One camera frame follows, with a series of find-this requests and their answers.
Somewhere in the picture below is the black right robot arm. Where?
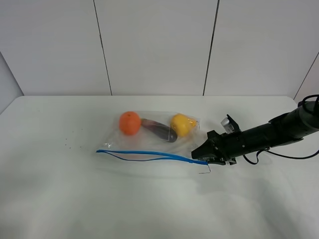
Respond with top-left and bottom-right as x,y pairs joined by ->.
191,95 -> 319,165

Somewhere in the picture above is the orange fruit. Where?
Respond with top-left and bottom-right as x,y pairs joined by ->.
119,112 -> 142,136

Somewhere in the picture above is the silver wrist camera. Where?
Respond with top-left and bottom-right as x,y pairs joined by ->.
221,115 -> 241,134

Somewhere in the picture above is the purple eggplant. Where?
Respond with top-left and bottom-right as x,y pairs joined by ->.
141,119 -> 178,143

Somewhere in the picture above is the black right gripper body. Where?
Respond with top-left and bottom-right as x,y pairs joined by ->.
207,130 -> 244,165

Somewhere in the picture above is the black cable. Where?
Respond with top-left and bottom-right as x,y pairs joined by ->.
243,146 -> 319,165

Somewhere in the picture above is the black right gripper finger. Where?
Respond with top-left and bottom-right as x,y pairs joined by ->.
191,139 -> 220,159
206,157 -> 226,165

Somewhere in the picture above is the yellow pear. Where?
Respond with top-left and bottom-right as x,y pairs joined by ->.
170,114 -> 197,137

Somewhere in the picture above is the clear plastic zip bag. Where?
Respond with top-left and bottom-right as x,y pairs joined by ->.
96,111 -> 207,165

